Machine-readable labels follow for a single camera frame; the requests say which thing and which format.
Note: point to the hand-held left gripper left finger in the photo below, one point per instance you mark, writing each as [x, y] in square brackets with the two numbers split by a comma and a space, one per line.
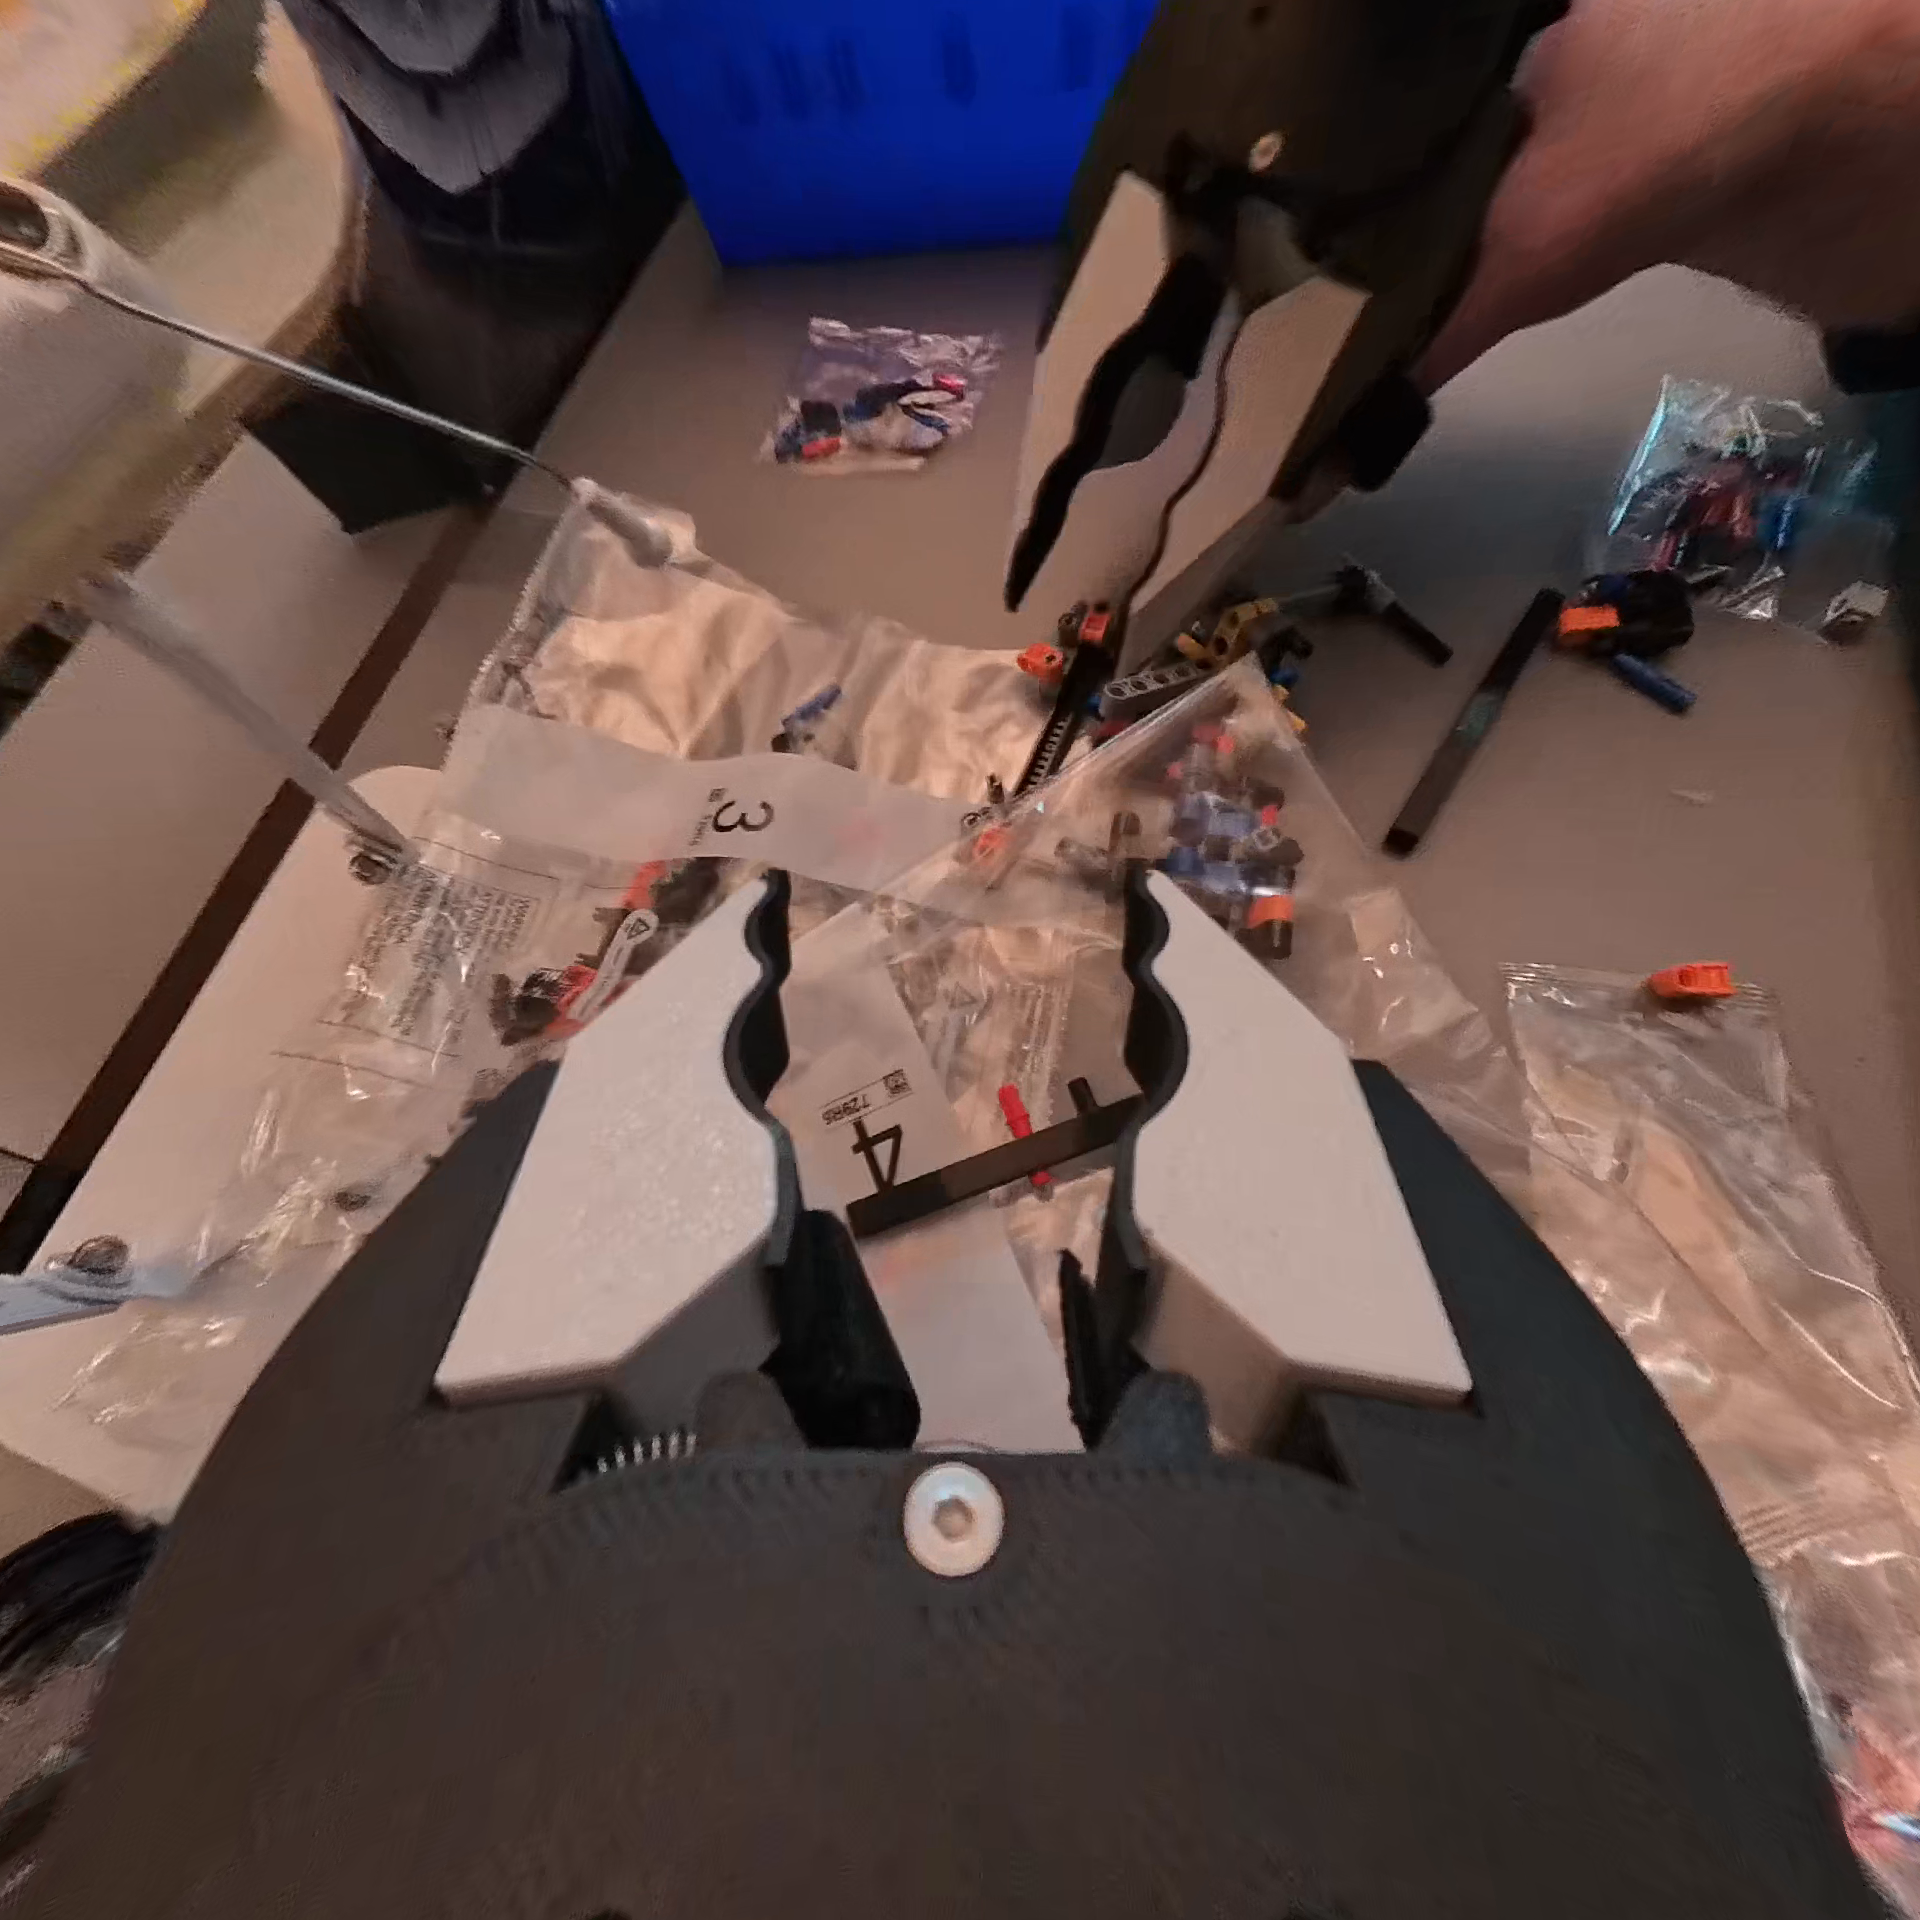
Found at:
[631, 1201]

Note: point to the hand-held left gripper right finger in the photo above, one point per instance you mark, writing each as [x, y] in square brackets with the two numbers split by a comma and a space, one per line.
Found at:
[1274, 1201]

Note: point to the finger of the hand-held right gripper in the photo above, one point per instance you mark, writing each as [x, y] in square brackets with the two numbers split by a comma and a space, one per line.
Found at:
[1290, 375]
[1080, 345]

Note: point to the black gear rack assembly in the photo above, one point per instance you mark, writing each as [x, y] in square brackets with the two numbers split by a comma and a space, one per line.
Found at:
[1051, 720]

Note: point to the toy car set box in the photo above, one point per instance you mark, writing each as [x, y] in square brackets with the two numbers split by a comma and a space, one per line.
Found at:
[451, 331]

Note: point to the person's right hand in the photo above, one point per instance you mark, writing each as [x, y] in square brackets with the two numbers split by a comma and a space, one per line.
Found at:
[1694, 135]

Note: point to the small clear parts bag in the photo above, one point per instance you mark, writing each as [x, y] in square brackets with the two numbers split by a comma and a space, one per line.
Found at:
[879, 404]

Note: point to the red pin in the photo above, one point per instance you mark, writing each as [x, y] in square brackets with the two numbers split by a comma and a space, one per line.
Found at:
[1016, 1119]

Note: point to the blue plastic bin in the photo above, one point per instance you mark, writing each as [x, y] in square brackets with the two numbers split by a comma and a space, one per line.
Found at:
[871, 120]

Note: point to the yellow grey axle subassembly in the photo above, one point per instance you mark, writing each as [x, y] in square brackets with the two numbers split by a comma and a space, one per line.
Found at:
[1178, 687]

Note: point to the long black beam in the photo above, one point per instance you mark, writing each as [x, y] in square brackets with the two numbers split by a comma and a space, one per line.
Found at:
[1478, 720]

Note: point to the clear parts bag white label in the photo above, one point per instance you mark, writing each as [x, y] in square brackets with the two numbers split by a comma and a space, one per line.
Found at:
[960, 960]
[600, 795]

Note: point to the clear bag of mixed parts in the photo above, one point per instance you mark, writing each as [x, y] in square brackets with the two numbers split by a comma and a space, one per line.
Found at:
[1724, 480]

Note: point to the empty clear plastic bag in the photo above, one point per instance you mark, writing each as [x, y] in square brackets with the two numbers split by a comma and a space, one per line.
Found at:
[1724, 1275]

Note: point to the orange connector piece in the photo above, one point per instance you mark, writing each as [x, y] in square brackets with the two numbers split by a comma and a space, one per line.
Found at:
[1689, 983]

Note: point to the crumpled clear plastic bag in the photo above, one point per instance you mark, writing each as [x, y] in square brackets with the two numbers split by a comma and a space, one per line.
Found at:
[675, 660]

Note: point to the white slotted stand leg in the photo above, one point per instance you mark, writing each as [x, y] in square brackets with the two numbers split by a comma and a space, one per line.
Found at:
[241, 712]
[75, 1303]

